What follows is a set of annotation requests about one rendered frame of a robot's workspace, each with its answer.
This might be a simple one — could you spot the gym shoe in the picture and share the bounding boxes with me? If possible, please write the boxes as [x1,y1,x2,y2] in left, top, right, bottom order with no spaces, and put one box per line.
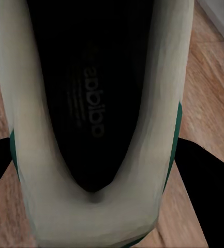
[0,0,194,248]

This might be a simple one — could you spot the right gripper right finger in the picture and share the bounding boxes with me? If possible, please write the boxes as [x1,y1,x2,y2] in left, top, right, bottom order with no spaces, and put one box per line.
[174,137,224,248]

